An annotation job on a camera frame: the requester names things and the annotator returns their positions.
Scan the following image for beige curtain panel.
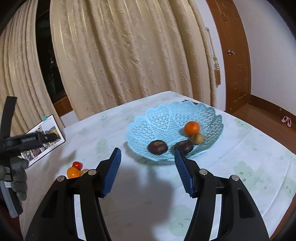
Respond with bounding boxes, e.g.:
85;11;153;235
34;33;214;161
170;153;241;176
50;1;216;120
1;1;64;136

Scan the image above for grey gloved hand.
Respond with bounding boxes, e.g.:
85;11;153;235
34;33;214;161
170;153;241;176
11;157;29;201

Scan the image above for large orange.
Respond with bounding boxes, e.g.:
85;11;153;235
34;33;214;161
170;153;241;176
67;167;81;179

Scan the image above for wooden door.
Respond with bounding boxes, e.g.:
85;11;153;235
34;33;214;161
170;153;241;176
207;0;251;114

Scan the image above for yellowish longan fruit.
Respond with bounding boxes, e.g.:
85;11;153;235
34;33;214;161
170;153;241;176
81;169;89;176

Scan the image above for floral white tablecloth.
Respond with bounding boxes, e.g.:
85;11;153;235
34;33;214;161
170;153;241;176
20;91;295;240

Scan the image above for photo collage board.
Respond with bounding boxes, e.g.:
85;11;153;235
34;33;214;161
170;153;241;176
21;115;65;167

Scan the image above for light blue lattice basket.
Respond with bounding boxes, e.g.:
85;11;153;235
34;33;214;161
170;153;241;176
125;101;224;162

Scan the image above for curtain tassel tieback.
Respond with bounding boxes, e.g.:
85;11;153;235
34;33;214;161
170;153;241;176
206;27;221;87

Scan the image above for small brown kiwi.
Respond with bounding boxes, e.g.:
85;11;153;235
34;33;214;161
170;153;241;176
190;133;204;145

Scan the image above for small orange tangerine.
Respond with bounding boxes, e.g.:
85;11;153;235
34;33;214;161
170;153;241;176
184;121;200;137

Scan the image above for pink slippers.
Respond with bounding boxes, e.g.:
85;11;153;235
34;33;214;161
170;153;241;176
281;116;292;128

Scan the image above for beige curtain left panel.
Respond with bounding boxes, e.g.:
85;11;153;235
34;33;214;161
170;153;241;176
1;1;64;136

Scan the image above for red cherry tomato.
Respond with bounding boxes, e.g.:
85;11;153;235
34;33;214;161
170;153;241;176
72;161;83;171

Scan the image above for beige curtain right panel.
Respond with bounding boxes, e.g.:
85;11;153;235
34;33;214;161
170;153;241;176
50;1;216;120

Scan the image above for dark passion fruit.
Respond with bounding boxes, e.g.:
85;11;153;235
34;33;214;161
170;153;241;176
174;140;194;155
147;140;168;155

